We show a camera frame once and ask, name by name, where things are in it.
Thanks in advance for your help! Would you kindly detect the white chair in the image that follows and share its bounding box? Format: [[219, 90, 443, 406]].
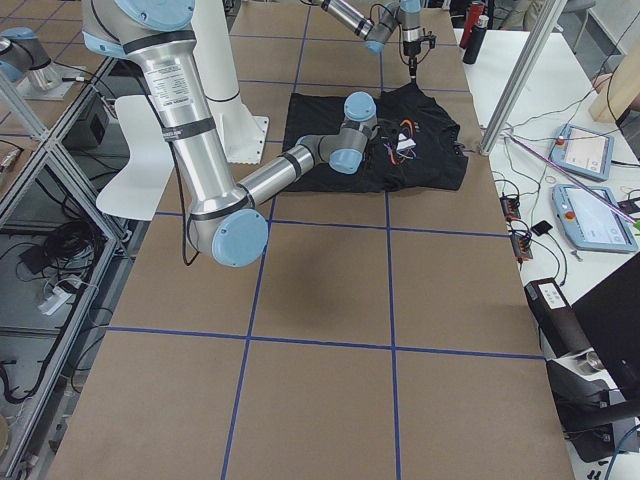
[[96, 95, 174, 221]]

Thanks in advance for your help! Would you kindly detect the black water bottle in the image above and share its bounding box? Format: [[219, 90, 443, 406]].
[[462, 15, 490, 65]]

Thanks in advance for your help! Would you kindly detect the black printed t-shirt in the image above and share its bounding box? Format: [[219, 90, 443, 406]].
[[287, 84, 468, 193]]

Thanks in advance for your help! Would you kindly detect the brown paper table cover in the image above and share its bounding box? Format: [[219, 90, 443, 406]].
[[48, 10, 573, 479]]

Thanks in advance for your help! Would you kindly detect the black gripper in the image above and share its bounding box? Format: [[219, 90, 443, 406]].
[[402, 30, 436, 84]]

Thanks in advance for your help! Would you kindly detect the near blue teach pendant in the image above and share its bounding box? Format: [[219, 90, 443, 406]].
[[552, 184, 638, 253]]

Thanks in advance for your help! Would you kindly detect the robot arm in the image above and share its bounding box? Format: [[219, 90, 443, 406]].
[[82, 1, 377, 267], [303, 0, 437, 85]]

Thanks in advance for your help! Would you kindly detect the aluminium frame post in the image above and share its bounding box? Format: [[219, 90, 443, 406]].
[[479, 0, 567, 156]]

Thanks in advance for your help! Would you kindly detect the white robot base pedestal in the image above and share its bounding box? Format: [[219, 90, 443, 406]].
[[191, 0, 269, 164]]

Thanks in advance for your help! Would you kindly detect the black box device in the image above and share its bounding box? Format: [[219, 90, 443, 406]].
[[524, 278, 591, 357]]

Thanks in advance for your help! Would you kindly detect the reacher grabber stick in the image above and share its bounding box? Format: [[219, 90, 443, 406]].
[[506, 134, 639, 230]]

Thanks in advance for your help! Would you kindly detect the black monitor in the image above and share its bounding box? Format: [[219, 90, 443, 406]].
[[573, 256, 640, 399]]

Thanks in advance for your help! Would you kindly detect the blue teach pendant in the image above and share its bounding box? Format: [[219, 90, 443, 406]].
[[549, 123, 614, 182], [552, 184, 638, 253]]

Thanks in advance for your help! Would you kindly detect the red water bottle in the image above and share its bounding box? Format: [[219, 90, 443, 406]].
[[459, 0, 485, 49]]

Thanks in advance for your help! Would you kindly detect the far blue teach pendant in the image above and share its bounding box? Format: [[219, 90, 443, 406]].
[[549, 123, 614, 182]]

